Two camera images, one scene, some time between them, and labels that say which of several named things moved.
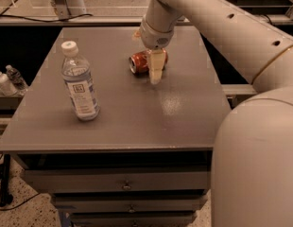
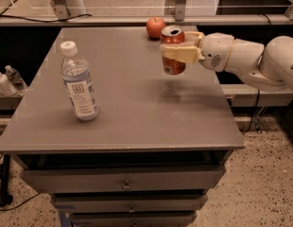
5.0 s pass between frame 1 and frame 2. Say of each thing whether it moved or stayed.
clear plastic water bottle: stayed
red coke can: moved
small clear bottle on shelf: stayed
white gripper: moved
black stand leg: stayed
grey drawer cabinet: stayed
